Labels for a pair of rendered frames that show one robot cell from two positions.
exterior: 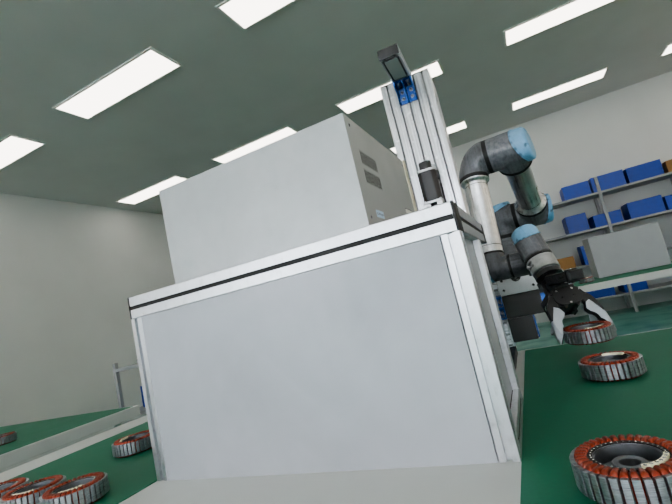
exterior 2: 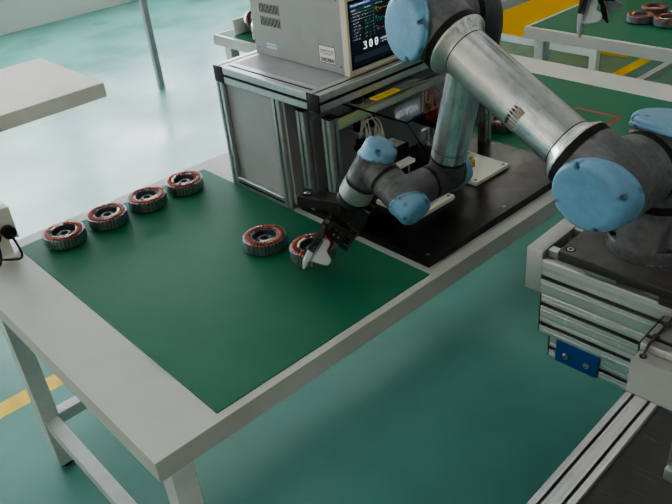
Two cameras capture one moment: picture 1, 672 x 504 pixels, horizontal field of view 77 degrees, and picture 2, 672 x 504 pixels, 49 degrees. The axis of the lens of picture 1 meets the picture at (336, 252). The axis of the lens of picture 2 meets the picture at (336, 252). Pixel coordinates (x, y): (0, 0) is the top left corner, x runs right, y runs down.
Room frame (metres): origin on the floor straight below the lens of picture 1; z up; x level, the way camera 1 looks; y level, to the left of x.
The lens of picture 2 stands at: (1.78, -1.87, 1.73)
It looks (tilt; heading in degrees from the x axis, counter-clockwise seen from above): 32 degrees down; 117
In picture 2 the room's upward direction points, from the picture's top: 6 degrees counter-clockwise
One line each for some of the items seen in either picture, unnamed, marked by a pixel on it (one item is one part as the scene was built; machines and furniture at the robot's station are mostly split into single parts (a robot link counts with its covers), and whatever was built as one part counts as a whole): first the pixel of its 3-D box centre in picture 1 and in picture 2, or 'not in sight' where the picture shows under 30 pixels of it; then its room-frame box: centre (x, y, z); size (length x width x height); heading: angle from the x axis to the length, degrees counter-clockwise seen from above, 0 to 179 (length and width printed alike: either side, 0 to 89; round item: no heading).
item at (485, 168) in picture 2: not in sight; (471, 167); (1.28, 0.03, 0.78); 0.15 x 0.15 x 0.01; 67
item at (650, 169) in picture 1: (641, 174); not in sight; (6.11, -4.58, 1.89); 0.42 x 0.42 x 0.22; 67
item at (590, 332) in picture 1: (588, 332); (313, 249); (1.05, -0.55, 0.81); 0.11 x 0.11 x 0.04
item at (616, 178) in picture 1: (605, 183); not in sight; (6.29, -4.17, 1.89); 0.42 x 0.42 x 0.23; 65
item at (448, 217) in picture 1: (319, 268); (356, 52); (0.94, 0.04, 1.09); 0.68 x 0.44 x 0.05; 67
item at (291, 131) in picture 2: not in sight; (376, 114); (1.00, 0.02, 0.92); 0.66 x 0.01 x 0.30; 67
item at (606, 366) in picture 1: (611, 365); (265, 239); (0.88, -0.48, 0.77); 0.11 x 0.11 x 0.04
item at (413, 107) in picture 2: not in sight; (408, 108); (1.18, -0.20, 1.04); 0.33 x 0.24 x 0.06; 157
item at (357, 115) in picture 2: not in sight; (414, 89); (1.14, -0.04, 1.03); 0.62 x 0.01 x 0.03; 67
